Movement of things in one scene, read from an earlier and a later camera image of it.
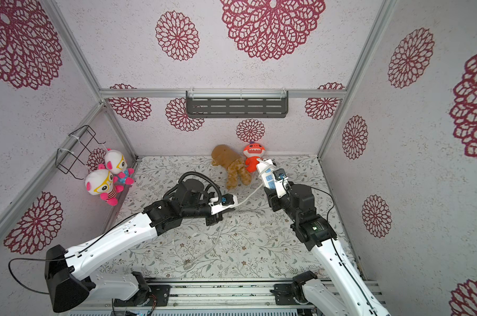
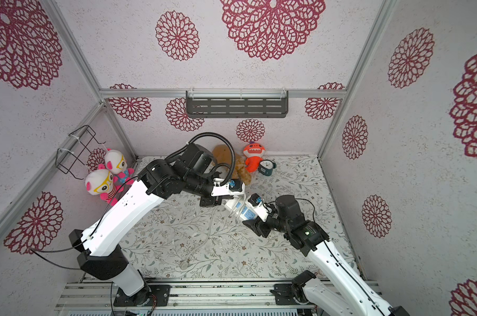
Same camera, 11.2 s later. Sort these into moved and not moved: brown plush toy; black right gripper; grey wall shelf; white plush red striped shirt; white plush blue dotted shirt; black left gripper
Moved: black right gripper; black left gripper
Not moved: white plush blue dotted shirt; white plush red striped shirt; brown plush toy; grey wall shelf
